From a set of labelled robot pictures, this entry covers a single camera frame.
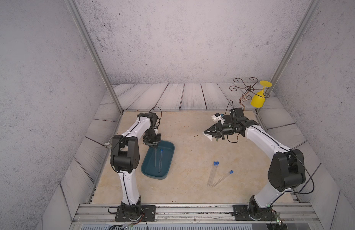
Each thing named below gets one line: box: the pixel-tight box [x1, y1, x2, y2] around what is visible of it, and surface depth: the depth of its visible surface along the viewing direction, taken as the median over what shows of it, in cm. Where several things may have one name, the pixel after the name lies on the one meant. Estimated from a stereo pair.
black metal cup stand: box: [229, 77, 271, 112], surface depth 93 cm
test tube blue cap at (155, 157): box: [154, 147, 157, 168], surface depth 92 cm
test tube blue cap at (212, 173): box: [207, 161, 217, 187], surface depth 88 cm
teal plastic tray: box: [141, 139, 176, 180], surface depth 91 cm
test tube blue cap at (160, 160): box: [158, 149, 164, 174], surface depth 93 cm
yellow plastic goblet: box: [250, 80, 273, 108], surface depth 98 cm
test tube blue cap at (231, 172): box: [212, 169, 235, 188], surface depth 87 cm
